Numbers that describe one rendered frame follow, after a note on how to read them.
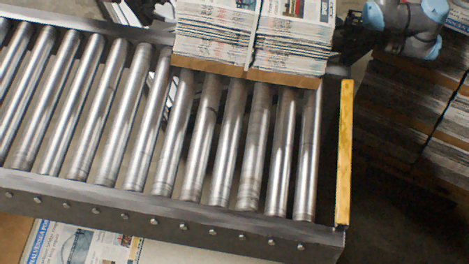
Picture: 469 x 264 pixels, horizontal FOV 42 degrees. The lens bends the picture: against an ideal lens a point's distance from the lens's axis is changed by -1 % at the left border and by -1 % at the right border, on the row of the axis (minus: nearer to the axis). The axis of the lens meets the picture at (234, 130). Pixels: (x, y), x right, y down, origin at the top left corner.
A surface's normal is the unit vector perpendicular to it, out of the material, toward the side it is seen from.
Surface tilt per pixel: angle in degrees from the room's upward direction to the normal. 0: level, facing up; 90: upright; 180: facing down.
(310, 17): 1
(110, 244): 0
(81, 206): 90
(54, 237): 1
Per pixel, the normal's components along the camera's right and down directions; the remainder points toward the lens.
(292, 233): 0.11, -0.59
